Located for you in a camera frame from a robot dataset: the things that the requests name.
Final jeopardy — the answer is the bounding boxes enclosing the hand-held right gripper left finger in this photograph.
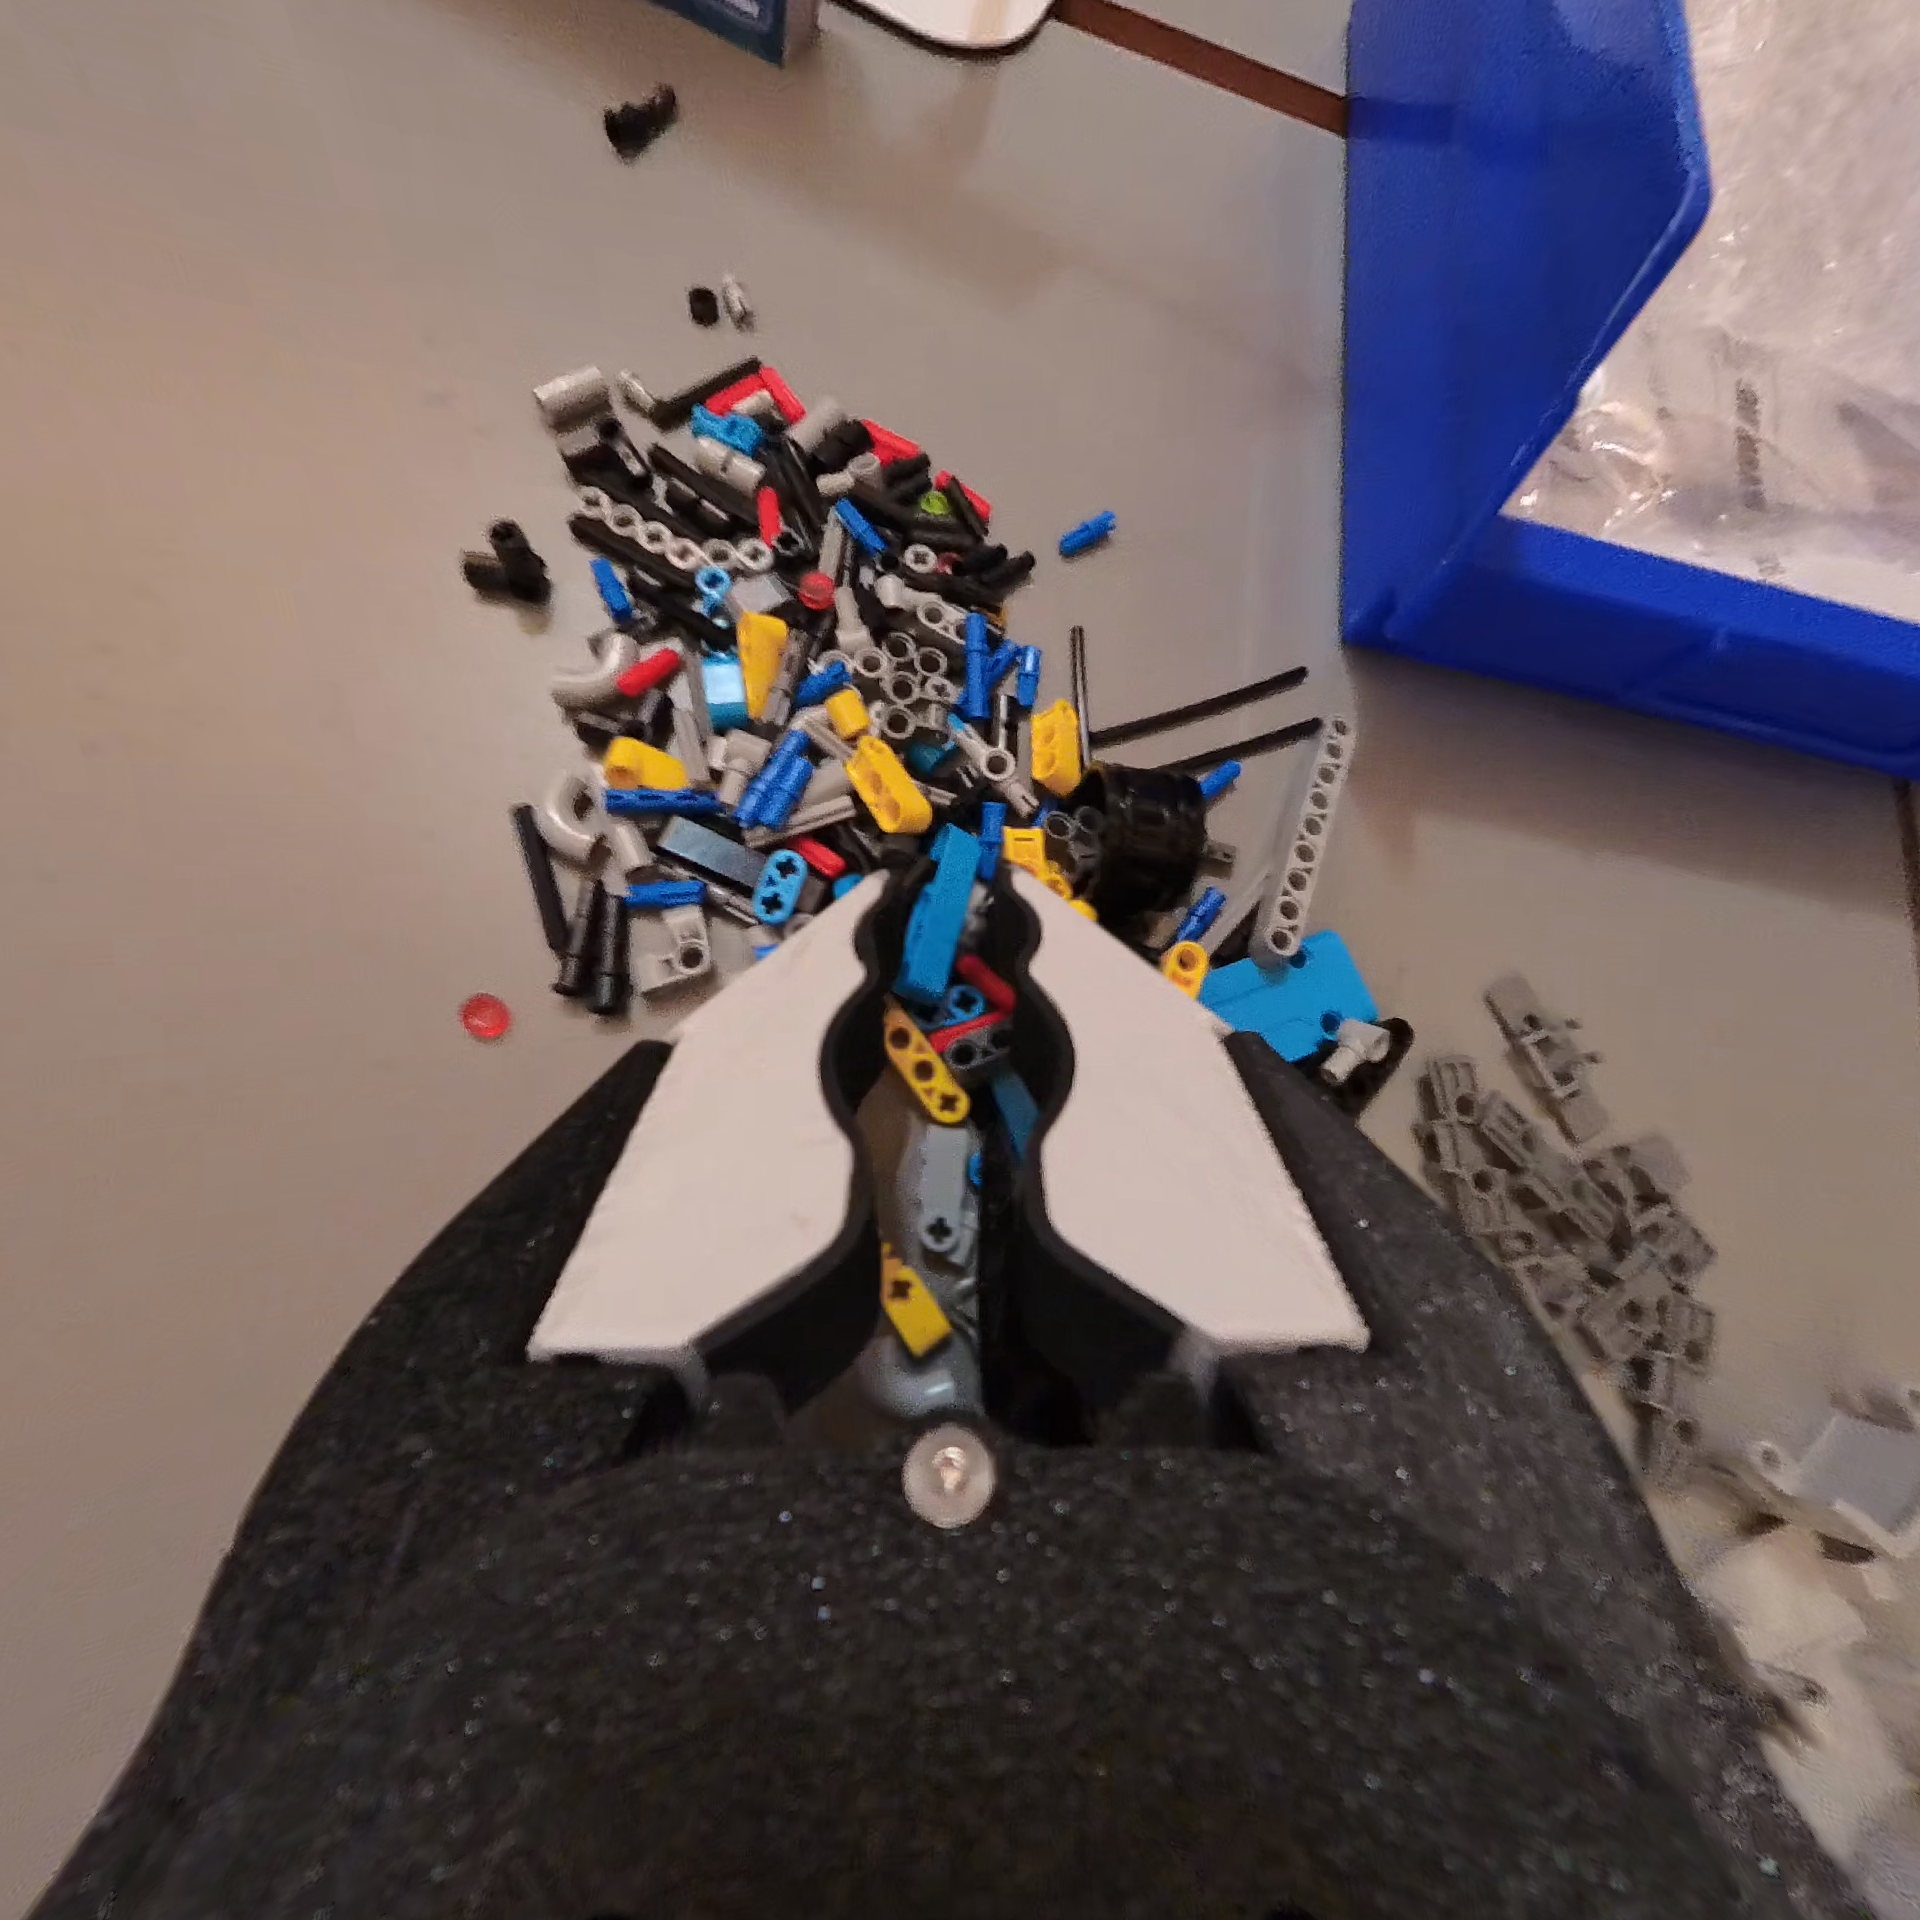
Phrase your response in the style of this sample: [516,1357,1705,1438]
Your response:
[528,874,890,1412]

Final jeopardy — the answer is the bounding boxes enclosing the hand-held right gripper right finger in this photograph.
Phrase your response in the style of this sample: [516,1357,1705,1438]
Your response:
[993,867,1371,1419]

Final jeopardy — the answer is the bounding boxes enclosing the pile of small brick parts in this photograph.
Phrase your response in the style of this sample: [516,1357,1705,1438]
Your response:
[457,357,1920,1788]

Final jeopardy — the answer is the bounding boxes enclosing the light grey desk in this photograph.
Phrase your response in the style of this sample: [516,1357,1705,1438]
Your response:
[0,0,1920,1847]

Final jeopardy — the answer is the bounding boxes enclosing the blue long curved panel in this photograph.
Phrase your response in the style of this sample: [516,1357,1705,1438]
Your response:
[1200,930,1385,1070]

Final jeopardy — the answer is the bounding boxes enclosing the blue plastic bin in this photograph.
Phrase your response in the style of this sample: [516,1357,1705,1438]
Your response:
[1339,0,1920,780]

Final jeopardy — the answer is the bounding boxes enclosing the clear bags of parts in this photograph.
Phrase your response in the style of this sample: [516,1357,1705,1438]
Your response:
[1506,0,1920,623]

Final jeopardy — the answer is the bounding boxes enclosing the small robot kit box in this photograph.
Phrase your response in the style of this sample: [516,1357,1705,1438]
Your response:
[651,0,826,66]

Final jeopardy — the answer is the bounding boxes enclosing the white paper sheet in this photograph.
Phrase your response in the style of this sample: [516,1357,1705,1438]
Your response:
[827,0,1070,59]

